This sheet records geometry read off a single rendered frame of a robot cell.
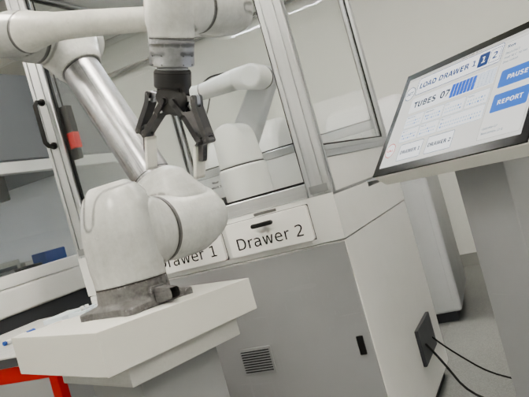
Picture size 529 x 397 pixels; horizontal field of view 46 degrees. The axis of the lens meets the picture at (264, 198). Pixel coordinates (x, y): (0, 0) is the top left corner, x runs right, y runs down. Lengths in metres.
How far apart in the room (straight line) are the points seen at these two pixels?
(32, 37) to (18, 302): 1.33
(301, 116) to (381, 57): 3.27
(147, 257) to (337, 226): 0.75
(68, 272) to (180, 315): 1.62
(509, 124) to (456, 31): 3.76
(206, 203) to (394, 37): 3.80
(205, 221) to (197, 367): 0.33
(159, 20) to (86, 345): 0.62
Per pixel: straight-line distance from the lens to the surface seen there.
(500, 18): 5.02
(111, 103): 1.61
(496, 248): 1.53
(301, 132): 1.89
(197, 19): 1.25
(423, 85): 1.66
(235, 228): 1.99
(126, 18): 1.46
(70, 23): 1.49
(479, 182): 1.51
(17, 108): 2.88
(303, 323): 1.99
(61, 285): 2.79
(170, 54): 1.23
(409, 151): 1.54
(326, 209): 1.88
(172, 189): 1.44
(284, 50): 1.92
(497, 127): 1.33
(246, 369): 2.13
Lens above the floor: 1.01
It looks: 1 degrees down
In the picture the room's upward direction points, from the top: 16 degrees counter-clockwise
